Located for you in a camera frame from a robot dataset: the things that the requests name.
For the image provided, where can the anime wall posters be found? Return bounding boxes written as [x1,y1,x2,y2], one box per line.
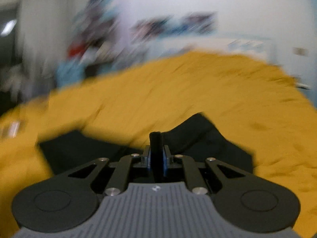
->
[130,12,217,42]

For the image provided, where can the yellow bed duvet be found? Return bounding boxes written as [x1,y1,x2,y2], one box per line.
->
[1,52,316,237]

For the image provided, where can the wall light switch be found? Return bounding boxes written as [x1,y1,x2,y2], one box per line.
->
[293,47,308,57]

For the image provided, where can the black pants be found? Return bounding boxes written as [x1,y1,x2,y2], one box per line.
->
[39,113,254,175]

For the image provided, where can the blue smiley chair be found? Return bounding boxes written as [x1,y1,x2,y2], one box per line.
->
[55,59,86,88]

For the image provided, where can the white blue apple headboard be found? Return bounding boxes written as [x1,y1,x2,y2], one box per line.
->
[148,36,276,63]

